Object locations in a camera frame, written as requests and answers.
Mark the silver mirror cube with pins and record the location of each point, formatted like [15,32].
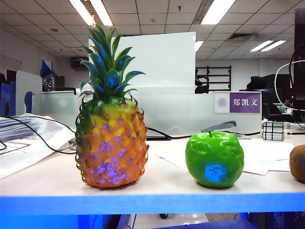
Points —
[273,130]

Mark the dark ceiling vent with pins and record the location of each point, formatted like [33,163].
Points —
[242,36]

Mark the orange plastic pineapple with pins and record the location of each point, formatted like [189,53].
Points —
[112,148]

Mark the seated person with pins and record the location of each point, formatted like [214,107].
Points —
[288,102]

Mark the green plastic apple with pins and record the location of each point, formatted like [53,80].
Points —
[214,155]

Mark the black metal rack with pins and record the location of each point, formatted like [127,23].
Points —
[223,78]

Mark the long ceiling light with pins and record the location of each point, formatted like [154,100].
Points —
[217,10]
[273,45]
[102,12]
[82,12]
[261,45]

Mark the blue patterned triangular board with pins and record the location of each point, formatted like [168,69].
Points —
[47,76]

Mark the grey stapler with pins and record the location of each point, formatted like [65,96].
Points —
[223,125]

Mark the translucent white file holder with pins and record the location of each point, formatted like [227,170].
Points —
[25,81]

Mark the purple white name plate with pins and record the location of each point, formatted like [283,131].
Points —
[245,102]

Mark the frosted glass desk partition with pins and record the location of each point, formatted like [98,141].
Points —
[178,114]

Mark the white paper sheet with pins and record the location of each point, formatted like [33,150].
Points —
[262,150]
[262,170]

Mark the blue file holder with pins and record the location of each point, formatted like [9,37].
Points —
[7,95]

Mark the white AOC monitor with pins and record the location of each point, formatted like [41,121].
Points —
[162,59]

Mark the black monitor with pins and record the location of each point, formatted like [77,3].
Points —
[299,71]

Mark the translucent plastic print bag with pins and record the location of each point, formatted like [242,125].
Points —
[47,133]

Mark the brown kiwi fruit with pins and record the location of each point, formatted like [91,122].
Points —
[298,164]

